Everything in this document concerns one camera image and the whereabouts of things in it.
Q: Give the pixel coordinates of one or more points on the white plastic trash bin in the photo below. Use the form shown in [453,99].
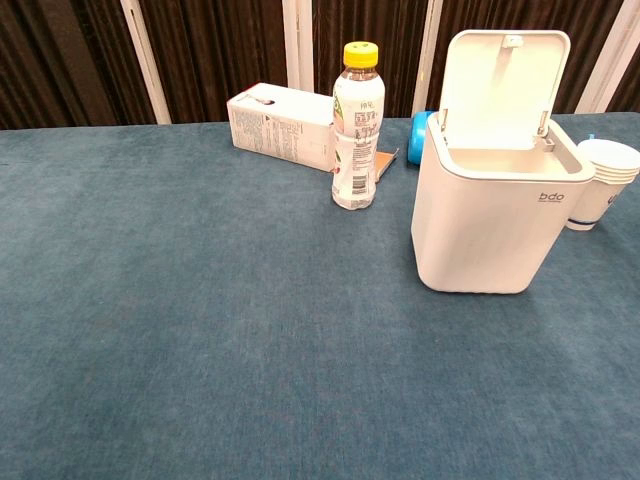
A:
[475,235]

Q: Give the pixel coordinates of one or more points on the clear bottle with yellow cap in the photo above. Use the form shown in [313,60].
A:
[356,130]

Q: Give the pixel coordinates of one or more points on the white carton box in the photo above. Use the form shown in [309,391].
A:
[280,127]

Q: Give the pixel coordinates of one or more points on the blue plastic container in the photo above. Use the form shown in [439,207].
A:
[417,137]

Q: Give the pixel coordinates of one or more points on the dark brown curtain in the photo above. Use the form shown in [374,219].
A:
[220,45]

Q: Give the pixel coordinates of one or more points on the white paper cup blue band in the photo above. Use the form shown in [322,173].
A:
[592,205]

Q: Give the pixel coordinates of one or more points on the white frame post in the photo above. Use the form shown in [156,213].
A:
[427,50]
[297,45]
[145,60]
[607,55]

